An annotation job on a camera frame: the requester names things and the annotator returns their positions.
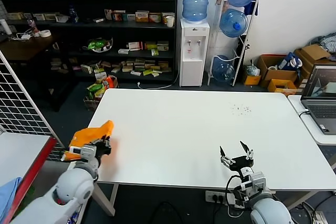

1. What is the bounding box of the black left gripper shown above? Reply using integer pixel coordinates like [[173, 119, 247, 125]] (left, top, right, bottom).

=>
[[92, 134, 113, 157]]

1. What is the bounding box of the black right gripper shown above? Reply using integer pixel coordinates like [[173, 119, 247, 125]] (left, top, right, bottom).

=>
[[219, 141, 255, 177]]

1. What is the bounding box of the orange t-shirt with white print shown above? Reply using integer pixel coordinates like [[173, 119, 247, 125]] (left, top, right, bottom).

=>
[[60, 120, 115, 162]]

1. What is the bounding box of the pile of grey blue clothes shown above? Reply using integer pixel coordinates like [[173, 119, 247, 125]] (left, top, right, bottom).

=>
[[309, 32, 336, 61]]

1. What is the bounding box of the white power strip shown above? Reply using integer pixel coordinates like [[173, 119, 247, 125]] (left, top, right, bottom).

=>
[[205, 190, 232, 205], [310, 210, 328, 224]]

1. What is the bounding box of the cardboard box of snacks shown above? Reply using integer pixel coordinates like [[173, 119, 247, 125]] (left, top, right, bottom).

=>
[[83, 74, 119, 111]]

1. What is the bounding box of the large white table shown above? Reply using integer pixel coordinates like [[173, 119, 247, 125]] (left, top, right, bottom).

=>
[[86, 88, 336, 217]]

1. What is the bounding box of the small yellow cardboard box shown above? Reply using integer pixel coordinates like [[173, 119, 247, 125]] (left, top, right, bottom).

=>
[[241, 73, 262, 86]]

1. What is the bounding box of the small white side table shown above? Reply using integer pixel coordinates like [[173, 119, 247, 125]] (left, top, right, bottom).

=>
[[288, 94, 336, 146]]

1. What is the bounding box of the red edged white cart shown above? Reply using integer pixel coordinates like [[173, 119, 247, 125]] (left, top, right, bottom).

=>
[[0, 132, 58, 224]]

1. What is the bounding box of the flat yellow cardboard box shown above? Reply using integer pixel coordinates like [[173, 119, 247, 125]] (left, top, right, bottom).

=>
[[267, 79, 298, 96]]

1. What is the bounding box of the white jug rack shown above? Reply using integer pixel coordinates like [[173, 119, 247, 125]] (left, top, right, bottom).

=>
[[207, 0, 260, 87]]

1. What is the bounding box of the blue water jug without cap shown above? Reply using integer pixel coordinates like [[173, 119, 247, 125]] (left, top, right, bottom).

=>
[[212, 55, 236, 82]]

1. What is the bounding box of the crumpled clear plastic bag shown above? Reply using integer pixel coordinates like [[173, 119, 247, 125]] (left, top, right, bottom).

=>
[[246, 60, 261, 77]]

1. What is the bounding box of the large brown cardboard box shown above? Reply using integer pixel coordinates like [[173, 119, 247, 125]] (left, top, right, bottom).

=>
[[256, 54, 299, 88]]

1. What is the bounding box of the bowl with green packets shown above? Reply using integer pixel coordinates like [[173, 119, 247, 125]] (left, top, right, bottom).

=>
[[83, 37, 114, 53]]

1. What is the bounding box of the grey open laptop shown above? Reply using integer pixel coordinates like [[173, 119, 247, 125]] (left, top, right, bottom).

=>
[[300, 64, 336, 135]]

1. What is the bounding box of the white red medicine box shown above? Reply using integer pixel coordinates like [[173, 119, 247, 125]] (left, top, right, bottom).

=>
[[128, 41, 144, 51]]

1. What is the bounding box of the black stand behind rack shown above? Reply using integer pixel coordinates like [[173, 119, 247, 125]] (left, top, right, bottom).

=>
[[236, 35, 250, 63]]

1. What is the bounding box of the white water dispenser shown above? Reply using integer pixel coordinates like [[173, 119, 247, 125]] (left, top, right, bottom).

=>
[[180, 18, 211, 88]]

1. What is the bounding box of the light blue cloth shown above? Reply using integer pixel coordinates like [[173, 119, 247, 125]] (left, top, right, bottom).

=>
[[0, 177, 23, 224]]

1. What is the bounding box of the black shelf unit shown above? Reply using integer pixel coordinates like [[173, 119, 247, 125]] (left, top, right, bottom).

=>
[[0, 0, 179, 83]]

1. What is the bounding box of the dark brown desk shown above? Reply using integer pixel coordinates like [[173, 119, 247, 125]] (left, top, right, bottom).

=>
[[0, 34, 67, 112]]

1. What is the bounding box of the orange white medicine box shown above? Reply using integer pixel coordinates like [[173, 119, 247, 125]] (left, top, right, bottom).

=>
[[135, 10, 150, 23]]

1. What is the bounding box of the dark blue drink bottle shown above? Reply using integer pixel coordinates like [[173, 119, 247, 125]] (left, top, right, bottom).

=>
[[68, 5, 79, 24]]

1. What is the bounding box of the open tan cardboard box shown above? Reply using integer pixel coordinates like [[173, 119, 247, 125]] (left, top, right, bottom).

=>
[[293, 44, 336, 84]]

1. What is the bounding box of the clear pink drink bottle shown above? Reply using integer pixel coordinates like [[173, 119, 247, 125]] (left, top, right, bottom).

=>
[[26, 18, 37, 37]]

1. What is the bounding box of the dark blue cloth on rack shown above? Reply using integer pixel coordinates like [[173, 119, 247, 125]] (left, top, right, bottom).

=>
[[244, 0, 260, 16]]

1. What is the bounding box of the white cylinder roll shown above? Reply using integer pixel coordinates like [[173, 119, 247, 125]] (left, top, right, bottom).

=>
[[0, 19, 13, 36]]

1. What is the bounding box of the upright blue water jug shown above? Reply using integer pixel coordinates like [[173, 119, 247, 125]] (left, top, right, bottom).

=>
[[182, 0, 212, 24]]

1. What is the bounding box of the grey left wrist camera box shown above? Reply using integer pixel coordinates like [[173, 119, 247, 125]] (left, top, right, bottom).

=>
[[80, 144, 98, 162]]

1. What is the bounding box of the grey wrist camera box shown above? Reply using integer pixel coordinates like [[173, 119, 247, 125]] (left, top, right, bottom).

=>
[[250, 171, 268, 195], [80, 144, 98, 162]]

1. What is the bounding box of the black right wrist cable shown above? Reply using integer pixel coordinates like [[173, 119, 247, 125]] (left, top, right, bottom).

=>
[[225, 173, 246, 202]]

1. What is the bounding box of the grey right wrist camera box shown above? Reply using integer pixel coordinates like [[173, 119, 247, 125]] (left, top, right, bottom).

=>
[[250, 171, 268, 195]]

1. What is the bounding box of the white floor cable with plug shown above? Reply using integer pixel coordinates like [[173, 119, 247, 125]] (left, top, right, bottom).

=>
[[136, 70, 181, 90]]

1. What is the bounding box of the white wire grid panel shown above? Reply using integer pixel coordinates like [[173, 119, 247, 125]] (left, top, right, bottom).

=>
[[0, 49, 65, 149]]

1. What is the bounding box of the black floor cable loop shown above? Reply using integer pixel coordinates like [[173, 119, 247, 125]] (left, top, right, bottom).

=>
[[151, 201, 184, 224]]

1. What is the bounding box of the blue bag with white handles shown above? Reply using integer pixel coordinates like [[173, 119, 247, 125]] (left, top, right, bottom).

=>
[[277, 52, 303, 72]]

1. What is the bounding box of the white adapter with cable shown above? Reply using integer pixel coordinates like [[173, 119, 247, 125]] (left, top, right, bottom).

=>
[[15, 32, 33, 41]]

